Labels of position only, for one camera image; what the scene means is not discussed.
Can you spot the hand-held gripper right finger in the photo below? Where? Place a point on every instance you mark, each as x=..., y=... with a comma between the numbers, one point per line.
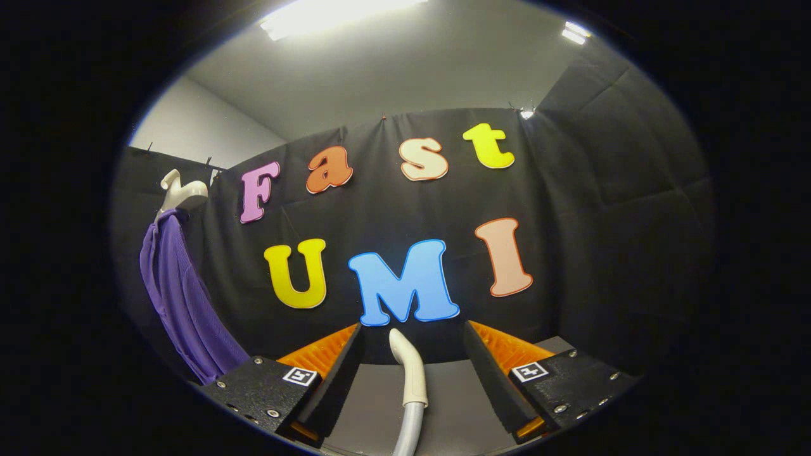
x=494, y=386

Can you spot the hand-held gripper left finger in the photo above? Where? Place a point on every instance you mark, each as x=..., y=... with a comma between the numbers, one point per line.
x=332, y=386

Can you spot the white garment steamer head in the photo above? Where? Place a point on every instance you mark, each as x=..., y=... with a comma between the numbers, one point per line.
x=412, y=373

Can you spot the purple jacket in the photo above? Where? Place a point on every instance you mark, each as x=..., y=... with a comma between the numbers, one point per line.
x=184, y=304

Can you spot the white clothes hanger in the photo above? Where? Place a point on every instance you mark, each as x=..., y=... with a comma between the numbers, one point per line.
x=187, y=196

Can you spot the grey cabinet with dark top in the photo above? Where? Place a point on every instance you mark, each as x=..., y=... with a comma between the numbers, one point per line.
x=456, y=405

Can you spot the small ceiling light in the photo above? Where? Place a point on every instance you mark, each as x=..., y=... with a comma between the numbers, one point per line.
x=526, y=113

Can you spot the twin-bar ceiling light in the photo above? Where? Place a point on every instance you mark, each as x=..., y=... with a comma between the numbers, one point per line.
x=575, y=32

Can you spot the large ceiling light panel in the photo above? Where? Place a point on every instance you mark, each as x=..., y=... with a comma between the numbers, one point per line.
x=329, y=12

